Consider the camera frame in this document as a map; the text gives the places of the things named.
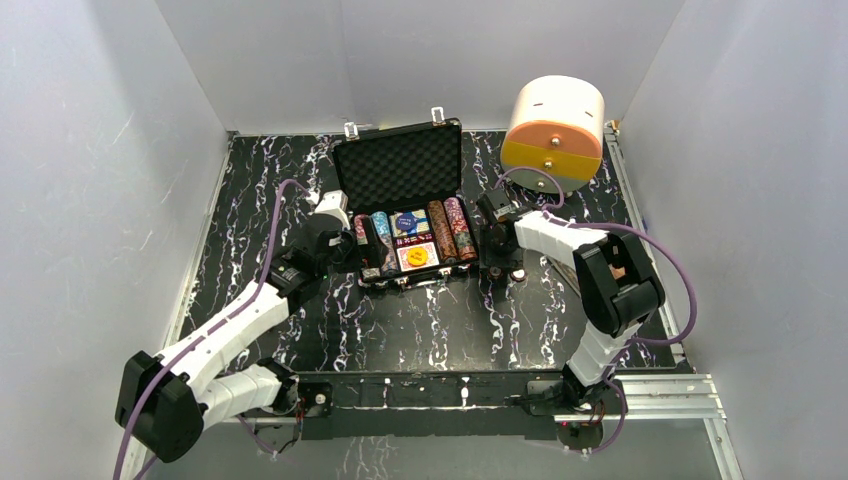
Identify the pink green chip row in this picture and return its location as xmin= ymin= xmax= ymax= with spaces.
xmin=443 ymin=197 xmax=478 ymax=261

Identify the blue small blind button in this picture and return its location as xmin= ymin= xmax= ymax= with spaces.
xmin=394 ymin=214 xmax=418 ymax=236

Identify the black poker chip case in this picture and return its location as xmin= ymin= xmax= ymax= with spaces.
xmin=331 ymin=107 xmax=480 ymax=289

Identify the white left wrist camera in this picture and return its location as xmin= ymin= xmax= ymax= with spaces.
xmin=306 ymin=190 xmax=351 ymax=230

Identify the brown orange chip row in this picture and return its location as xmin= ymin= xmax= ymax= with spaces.
xmin=427 ymin=200 xmax=458 ymax=264

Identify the dark sunburst cover book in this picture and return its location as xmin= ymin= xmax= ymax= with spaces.
xmin=549 ymin=258 xmax=581 ymax=298

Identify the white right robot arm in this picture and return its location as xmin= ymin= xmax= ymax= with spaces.
xmin=477 ymin=189 xmax=665 ymax=414

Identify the aluminium frame rail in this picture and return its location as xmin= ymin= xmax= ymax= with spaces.
xmin=115 ymin=374 xmax=743 ymax=480

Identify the red playing card deck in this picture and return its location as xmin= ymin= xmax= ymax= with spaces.
xmin=397 ymin=242 xmax=440 ymax=272

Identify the blue orange chip row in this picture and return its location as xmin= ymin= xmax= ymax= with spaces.
xmin=370 ymin=211 xmax=399 ymax=276

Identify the yellow big blind button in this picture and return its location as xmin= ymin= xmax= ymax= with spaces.
xmin=406 ymin=247 xmax=429 ymax=267

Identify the white orange yellow drawer cabinet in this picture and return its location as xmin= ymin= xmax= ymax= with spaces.
xmin=500 ymin=75 xmax=605 ymax=194

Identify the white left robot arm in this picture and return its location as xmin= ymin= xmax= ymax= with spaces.
xmin=115 ymin=215 xmax=387 ymax=463

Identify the blue playing card deck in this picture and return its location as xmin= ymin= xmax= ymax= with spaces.
xmin=390 ymin=209 xmax=431 ymax=238

